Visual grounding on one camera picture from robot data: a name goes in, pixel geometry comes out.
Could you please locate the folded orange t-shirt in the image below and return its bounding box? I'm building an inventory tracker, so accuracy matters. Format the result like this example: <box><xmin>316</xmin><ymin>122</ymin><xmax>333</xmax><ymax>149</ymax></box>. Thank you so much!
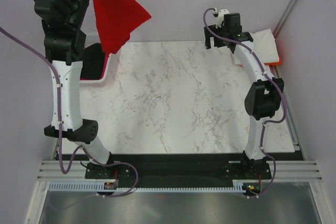
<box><xmin>265</xmin><ymin>57</ymin><xmax>282</xmax><ymax>66</ymax></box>

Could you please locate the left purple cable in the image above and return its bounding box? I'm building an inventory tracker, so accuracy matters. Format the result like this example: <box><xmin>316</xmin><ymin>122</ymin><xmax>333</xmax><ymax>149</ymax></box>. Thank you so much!
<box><xmin>0</xmin><ymin>26</ymin><xmax>139</xmax><ymax>211</ymax></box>

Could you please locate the folded white t-shirt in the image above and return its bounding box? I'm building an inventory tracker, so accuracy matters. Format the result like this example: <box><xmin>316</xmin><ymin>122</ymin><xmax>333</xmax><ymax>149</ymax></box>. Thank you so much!
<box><xmin>250</xmin><ymin>28</ymin><xmax>279</xmax><ymax>64</ymax></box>

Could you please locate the purple cable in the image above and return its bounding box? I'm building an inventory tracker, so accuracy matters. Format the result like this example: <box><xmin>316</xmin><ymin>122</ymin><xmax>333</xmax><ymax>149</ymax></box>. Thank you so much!
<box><xmin>203</xmin><ymin>7</ymin><xmax>287</xmax><ymax>199</ymax></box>
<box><xmin>0</xmin><ymin>26</ymin><xmax>139</xmax><ymax>211</ymax></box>

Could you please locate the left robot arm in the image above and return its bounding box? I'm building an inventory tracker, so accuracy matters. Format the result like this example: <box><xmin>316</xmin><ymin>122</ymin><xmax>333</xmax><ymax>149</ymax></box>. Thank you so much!
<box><xmin>34</xmin><ymin>0</ymin><xmax>115</xmax><ymax>178</ymax></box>

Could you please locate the white plastic basket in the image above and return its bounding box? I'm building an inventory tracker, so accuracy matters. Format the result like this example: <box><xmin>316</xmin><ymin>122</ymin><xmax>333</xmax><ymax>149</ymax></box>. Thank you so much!
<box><xmin>80</xmin><ymin>33</ymin><xmax>118</xmax><ymax>86</ymax></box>

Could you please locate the white slotted cable duct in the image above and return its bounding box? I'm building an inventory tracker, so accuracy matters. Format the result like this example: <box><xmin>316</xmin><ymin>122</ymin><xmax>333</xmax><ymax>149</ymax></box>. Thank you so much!
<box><xmin>48</xmin><ymin>181</ymin><xmax>256</xmax><ymax>193</ymax></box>

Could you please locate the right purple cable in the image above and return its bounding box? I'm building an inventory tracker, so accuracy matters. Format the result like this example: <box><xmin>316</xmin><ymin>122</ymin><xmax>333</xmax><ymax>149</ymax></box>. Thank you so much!
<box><xmin>203</xmin><ymin>7</ymin><xmax>287</xmax><ymax>199</ymax></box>

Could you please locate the black t-shirt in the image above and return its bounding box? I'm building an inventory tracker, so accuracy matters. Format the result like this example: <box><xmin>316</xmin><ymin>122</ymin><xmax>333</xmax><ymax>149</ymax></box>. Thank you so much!
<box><xmin>80</xmin><ymin>43</ymin><xmax>107</xmax><ymax>80</ymax></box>

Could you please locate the pink t-shirt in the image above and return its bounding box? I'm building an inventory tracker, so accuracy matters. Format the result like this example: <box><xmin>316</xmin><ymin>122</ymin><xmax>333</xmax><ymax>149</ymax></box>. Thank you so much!
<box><xmin>80</xmin><ymin>52</ymin><xmax>108</xmax><ymax>81</ymax></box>

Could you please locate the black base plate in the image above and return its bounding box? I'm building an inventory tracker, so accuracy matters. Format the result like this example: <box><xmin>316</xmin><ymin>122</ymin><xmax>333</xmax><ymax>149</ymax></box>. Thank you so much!
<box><xmin>85</xmin><ymin>154</ymin><xmax>267</xmax><ymax>187</ymax></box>

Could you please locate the aluminium rail frame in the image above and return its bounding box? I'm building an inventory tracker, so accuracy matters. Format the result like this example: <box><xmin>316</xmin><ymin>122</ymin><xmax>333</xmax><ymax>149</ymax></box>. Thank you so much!
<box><xmin>25</xmin><ymin>132</ymin><xmax>333</xmax><ymax>223</ymax></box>

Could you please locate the red t-shirt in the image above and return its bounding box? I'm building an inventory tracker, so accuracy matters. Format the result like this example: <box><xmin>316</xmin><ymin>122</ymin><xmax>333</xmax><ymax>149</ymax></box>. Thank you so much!
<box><xmin>93</xmin><ymin>0</ymin><xmax>152</xmax><ymax>54</ymax></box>

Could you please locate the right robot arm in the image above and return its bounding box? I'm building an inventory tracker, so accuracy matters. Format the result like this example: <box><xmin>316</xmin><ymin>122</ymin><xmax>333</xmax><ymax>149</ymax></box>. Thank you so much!
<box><xmin>204</xmin><ymin>8</ymin><xmax>286</xmax><ymax>179</ymax></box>

